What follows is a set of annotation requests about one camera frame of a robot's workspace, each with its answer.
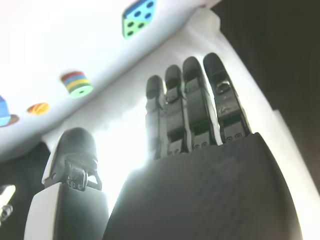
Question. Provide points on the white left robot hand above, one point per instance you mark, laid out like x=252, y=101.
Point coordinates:
x=200, y=195

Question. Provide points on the blue toy piece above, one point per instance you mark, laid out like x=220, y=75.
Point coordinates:
x=3, y=112

